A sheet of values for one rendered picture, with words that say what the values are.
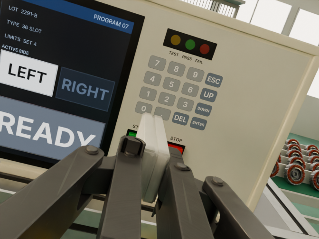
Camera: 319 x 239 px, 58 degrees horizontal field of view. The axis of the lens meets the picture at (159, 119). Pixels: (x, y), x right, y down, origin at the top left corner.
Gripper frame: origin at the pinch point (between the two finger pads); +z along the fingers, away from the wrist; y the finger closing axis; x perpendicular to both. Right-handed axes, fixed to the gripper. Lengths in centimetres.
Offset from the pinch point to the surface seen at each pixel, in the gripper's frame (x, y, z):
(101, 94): 0.2, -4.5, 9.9
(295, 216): -10.1, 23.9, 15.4
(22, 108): -3.1, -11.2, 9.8
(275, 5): 138, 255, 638
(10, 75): -0.3, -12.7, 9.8
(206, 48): 7.1, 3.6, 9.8
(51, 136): -5.2, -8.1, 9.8
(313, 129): -97, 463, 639
